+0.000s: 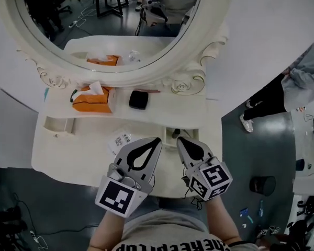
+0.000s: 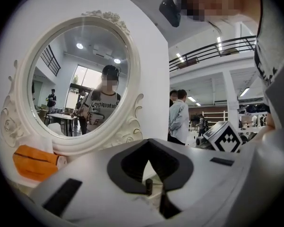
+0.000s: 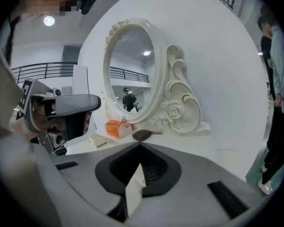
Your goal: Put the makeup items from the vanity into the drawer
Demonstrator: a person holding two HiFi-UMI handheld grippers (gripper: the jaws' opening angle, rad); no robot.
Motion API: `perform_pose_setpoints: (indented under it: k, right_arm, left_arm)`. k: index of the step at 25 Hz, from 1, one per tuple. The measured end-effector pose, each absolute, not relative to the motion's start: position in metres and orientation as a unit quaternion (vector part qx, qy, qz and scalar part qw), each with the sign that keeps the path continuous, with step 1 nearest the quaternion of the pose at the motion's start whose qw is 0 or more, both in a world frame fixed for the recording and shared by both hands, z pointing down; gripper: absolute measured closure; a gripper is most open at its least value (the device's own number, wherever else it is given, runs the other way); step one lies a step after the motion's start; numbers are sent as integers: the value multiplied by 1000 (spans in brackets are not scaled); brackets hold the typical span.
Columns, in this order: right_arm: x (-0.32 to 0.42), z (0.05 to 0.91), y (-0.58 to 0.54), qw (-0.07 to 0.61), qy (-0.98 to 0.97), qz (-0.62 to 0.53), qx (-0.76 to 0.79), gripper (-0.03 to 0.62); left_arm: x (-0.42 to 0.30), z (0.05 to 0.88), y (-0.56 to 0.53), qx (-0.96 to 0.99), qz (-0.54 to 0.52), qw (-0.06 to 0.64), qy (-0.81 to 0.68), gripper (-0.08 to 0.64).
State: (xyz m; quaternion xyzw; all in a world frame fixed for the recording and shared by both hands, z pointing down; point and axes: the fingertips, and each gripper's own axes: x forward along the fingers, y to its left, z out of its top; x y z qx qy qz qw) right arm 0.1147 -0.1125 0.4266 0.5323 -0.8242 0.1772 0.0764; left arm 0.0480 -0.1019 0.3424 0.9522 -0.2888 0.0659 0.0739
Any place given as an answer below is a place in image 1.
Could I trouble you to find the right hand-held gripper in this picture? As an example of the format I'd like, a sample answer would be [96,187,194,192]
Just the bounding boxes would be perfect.
[176,136,233,201]

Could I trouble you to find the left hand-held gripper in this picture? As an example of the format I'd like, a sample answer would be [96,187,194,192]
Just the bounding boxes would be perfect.
[95,138,163,218]

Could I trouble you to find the white dressing table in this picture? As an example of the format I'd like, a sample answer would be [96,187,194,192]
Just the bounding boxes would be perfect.
[31,82,223,199]

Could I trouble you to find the small black box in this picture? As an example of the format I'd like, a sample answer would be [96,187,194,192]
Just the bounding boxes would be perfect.
[129,90,149,111]

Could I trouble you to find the person's right forearm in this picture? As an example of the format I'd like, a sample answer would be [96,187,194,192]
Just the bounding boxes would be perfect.
[203,199,242,246]

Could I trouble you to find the person's left forearm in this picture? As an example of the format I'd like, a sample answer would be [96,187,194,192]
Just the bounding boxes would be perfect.
[88,208,127,251]

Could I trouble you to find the clear bag with white label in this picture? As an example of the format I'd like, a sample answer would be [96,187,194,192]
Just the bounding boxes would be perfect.
[106,129,133,157]

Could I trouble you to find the person's blue jeans legs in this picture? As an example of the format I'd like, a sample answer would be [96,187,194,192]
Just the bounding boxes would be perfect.
[143,196,210,227]

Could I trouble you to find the orange tissue box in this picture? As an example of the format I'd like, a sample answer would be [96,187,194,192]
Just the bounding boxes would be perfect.
[72,81,116,114]

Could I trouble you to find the person's grey printed shirt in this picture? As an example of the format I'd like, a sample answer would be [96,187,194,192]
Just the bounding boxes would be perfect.
[114,209,242,251]

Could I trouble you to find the white partition board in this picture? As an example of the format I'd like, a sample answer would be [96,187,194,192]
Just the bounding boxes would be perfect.
[0,0,314,168]

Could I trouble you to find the oval white ornate mirror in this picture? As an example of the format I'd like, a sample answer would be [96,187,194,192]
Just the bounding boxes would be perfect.
[0,0,237,97]

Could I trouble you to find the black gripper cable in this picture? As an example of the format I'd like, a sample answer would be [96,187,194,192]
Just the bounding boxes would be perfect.
[182,166,205,210]

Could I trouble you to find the black floor cable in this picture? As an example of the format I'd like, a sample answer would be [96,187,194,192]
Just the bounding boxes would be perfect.
[13,192,100,236]

